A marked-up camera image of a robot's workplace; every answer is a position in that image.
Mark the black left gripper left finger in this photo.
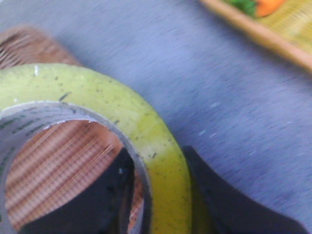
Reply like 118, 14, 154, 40
19, 148, 134, 234

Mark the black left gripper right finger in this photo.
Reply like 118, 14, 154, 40
182, 146, 307, 234

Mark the brown wicker basket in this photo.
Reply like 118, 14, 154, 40
0, 26, 137, 234

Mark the orange toy carrot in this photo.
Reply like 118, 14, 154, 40
224, 0, 285, 18

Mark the yellow tape roll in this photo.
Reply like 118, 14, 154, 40
0, 62, 213, 234

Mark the yellow wicker basket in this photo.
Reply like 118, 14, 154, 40
201, 0, 312, 71

